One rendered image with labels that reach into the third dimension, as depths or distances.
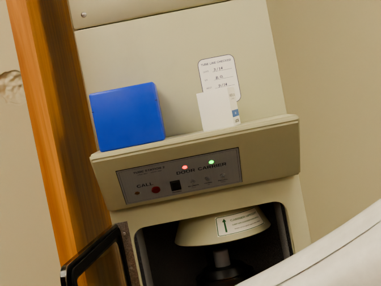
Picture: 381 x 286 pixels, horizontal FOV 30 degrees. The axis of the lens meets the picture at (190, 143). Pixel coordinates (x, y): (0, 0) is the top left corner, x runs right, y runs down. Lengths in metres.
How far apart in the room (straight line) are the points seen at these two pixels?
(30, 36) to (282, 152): 0.43
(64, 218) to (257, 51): 0.41
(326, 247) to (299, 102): 1.07
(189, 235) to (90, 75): 0.32
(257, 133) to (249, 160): 0.06
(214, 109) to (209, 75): 0.10
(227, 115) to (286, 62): 0.56
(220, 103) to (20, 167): 0.68
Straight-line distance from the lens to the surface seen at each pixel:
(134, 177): 1.11
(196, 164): 1.10
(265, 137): 1.09
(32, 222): 1.66
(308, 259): 0.59
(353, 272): 0.55
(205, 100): 1.10
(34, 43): 1.11
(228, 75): 1.18
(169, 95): 1.18
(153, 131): 1.07
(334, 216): 1.67
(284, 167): 1.15
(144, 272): 1.21
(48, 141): 1.11
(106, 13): 1.19
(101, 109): 1.08
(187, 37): 1.18
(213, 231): 1.22
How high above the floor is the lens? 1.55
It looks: 3 degrees down
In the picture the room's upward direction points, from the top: 11 degrees counter-clockwise
